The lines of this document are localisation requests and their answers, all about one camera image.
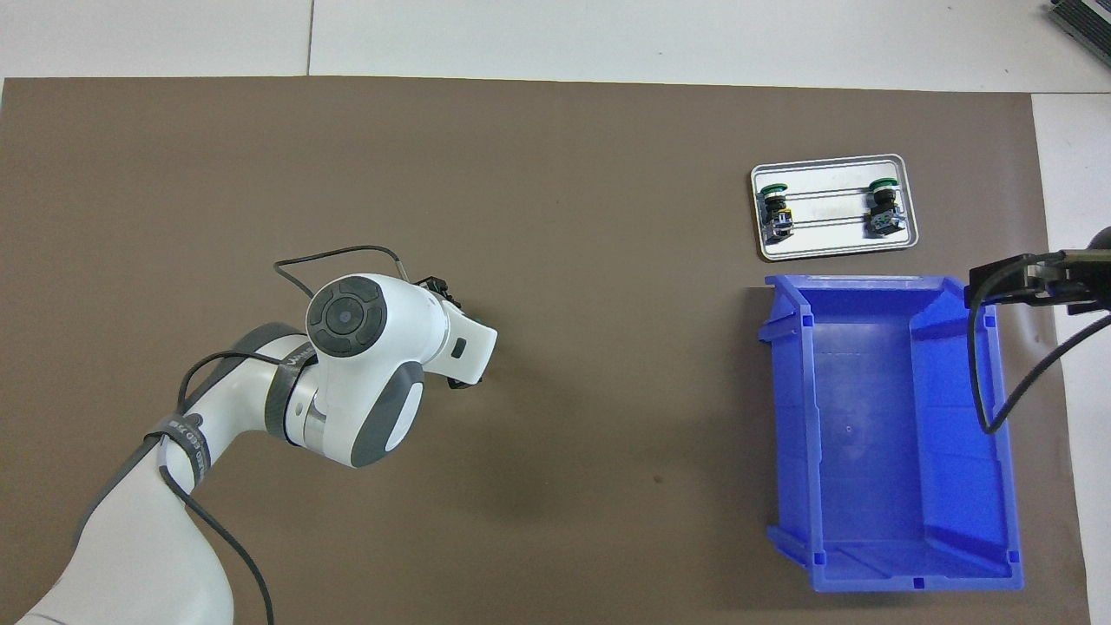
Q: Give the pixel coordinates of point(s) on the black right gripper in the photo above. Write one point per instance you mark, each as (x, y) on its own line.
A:
(1095, 286)

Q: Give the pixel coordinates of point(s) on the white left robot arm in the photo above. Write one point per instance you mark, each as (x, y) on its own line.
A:
(364, 373)

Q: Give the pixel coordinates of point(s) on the brown table mat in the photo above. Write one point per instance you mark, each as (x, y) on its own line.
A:
(564, 217)

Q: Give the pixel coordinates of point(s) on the grey metal tray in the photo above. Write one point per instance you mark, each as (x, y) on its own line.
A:
(829, 234)

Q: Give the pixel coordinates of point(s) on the blue plastic storage bin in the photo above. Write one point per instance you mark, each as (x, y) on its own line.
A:
(868, 451)

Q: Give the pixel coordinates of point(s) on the grey ribbed device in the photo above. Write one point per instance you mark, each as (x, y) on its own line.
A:
(1085, 22)

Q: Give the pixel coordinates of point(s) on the green push button switch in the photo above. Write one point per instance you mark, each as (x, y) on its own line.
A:
(775, 208)
(884, 207)

